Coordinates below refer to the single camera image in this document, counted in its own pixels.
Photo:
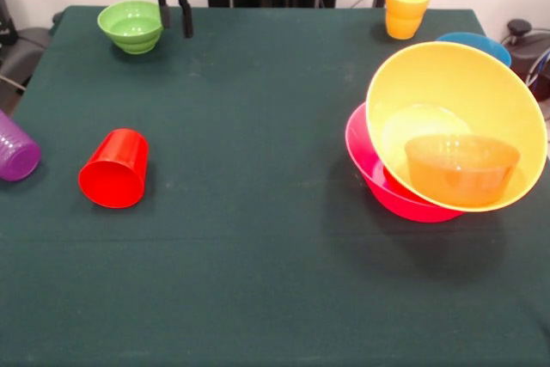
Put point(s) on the purple cup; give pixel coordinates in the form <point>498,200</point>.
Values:
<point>15,152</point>

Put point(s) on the small green bowl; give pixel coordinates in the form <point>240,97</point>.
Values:
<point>129,32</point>

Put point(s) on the red cup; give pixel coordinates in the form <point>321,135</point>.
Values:
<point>114,178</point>

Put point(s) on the dark green tablecloth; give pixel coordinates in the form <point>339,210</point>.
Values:
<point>258,277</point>

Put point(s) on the large orange bowl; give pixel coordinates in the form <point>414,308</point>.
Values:
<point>451,79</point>

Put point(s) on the small orange bowl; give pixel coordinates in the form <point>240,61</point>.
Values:
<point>460,178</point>

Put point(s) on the small blue bowl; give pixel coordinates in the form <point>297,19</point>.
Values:
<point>485,42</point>

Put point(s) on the large pink bowl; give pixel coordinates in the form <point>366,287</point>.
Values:
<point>365,169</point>

